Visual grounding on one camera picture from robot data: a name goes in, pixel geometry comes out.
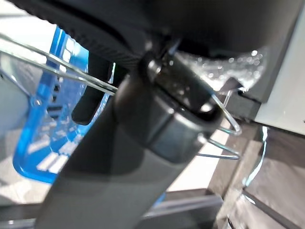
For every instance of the black low shelf clear rail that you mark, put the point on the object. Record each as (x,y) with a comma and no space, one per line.
(274,71)

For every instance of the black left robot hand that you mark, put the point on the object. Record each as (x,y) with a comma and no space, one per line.
(166,23)

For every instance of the black display shelf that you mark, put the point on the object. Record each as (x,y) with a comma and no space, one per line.
(190,210)

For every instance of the blue plastic shopping basket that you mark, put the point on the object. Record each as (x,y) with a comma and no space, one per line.
(35,133)

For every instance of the dark stone plinth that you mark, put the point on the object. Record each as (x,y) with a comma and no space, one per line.
(228,171)

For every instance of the left hand clear plastic flap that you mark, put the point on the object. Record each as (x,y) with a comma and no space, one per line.
(226,64)

